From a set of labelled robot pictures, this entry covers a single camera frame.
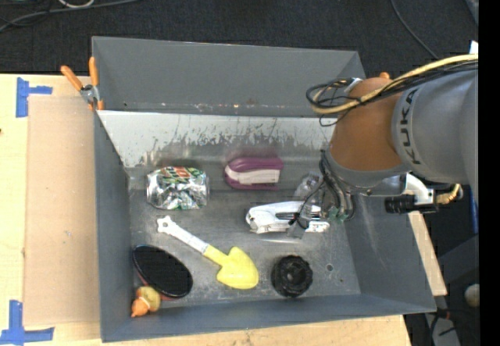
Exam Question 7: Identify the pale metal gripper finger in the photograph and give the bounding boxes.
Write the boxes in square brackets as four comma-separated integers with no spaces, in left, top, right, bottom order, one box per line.
[287,203,323,239]
[293,172,322,199]

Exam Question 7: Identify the purple and white stapler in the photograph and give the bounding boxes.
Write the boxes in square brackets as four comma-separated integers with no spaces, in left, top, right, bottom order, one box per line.
[223,156,285,191]

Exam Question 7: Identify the black ribbed round knob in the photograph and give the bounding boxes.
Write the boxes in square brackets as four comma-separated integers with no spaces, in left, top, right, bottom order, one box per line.
[270,255,315,299]

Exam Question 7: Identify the crushed silver green drink can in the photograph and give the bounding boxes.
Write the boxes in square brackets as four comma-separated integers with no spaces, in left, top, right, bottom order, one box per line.
[146,166,211,211]

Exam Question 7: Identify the grey metal bin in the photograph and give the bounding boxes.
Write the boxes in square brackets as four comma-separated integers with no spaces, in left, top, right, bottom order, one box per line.
[90,35,438,344]

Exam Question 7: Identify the black oval paddle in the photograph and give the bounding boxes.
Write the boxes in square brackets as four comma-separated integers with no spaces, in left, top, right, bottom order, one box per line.
[131,244,195,301]

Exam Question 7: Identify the yellow and orange toy duck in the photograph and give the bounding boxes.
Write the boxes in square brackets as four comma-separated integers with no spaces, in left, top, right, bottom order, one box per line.
[130,285,163,319]

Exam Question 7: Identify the brown cardboard board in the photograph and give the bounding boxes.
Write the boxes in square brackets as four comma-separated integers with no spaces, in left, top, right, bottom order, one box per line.
[22,95,103,328]

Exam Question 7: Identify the black cylinder on white bracket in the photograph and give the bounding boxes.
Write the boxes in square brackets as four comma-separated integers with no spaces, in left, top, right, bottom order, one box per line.
[384,172,464,216]

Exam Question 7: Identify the yellow toy shovel white handle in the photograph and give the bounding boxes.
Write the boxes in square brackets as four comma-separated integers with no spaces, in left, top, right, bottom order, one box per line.
[155,215,260,291]

